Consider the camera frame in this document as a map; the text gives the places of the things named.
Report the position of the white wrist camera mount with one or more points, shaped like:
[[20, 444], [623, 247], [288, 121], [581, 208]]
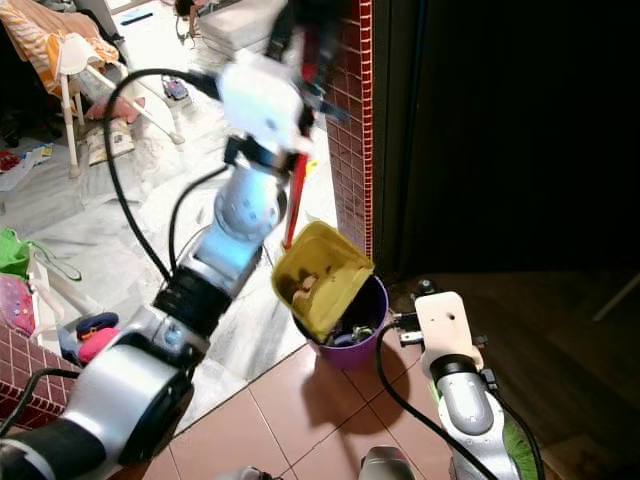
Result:
[[260, 100], [445, 330]]

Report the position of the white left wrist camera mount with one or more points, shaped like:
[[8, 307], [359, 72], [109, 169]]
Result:
[[260, 100]]

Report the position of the white folded mattress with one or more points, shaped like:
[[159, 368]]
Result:
[[235, 25]]

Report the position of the broom with green bristles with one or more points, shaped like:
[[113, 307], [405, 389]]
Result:
[[520, 450]]

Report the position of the robot right leg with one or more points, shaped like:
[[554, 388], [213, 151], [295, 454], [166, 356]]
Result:
[[390, 465]]

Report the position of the small purple floor item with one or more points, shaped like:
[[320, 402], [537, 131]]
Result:
[[176, 90]]

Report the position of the white frame stand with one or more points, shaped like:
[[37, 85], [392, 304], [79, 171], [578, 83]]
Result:
[[72, 55]]

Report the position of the white plastic bag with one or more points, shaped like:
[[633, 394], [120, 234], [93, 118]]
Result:
[[50, 300]]

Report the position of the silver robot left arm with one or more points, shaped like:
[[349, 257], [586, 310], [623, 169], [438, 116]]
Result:
[[250, 210]]

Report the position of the beige printed bag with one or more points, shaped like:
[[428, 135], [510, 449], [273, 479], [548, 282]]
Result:
[[110, 145]]

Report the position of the dark blue soft item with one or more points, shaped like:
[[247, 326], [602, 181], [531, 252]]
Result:
[[98, 322]]

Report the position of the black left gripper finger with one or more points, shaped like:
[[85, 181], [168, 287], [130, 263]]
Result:
[[330, 35], [285, 25]]

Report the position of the tan crumpled trash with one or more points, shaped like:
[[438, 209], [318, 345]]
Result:
[[305, 292]]

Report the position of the pink patterned bag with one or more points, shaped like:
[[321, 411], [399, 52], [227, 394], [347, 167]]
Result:
[[15, 305]]

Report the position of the white paper sheets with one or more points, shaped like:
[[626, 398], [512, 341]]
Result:
[[30, 168]]

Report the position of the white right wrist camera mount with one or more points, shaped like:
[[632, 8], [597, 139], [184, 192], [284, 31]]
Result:
[[445, 330]]

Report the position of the green bag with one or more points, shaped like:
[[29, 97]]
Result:
[[12, 255]]

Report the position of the robot leg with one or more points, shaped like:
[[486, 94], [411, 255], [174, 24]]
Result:
[[390, 465], [238, 474]]

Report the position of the small red toy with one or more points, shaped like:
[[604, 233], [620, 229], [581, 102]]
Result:
[[9, 161]]

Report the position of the pale pink pillow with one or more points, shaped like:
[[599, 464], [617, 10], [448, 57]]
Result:
[[115, 108]]

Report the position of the purple plastic bucket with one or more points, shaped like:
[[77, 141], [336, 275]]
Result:
[[355, 355]]

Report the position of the robot left leg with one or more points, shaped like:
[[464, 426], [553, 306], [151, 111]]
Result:
[[238, 474]]

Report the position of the orange striped cloth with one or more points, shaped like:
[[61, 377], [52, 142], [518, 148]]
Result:
[[40, 25]]

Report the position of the bright pink cushion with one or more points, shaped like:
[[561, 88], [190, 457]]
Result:
[[98, 345]]

